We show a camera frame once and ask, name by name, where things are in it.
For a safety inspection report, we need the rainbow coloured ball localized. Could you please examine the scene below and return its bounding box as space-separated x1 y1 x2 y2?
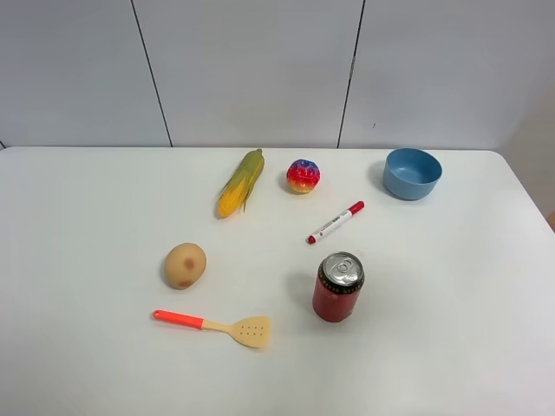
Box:
286 159 321 194

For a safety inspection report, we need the corn cob with husk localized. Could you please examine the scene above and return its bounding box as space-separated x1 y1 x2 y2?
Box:
217 148 264 218

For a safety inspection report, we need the red white marker pen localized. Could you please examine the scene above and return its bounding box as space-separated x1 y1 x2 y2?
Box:
306 201 365 245

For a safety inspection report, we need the red soda can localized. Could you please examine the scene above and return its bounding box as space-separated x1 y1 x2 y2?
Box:
312 251 365 322

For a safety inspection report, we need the brown potato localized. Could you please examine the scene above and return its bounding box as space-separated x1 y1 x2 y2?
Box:
163 243 206 289

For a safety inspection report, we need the blue bowl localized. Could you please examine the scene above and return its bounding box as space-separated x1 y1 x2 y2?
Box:
382 148 443 200

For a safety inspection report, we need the orange handled beige spatula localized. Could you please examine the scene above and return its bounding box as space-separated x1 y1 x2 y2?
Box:
153 310 271 349

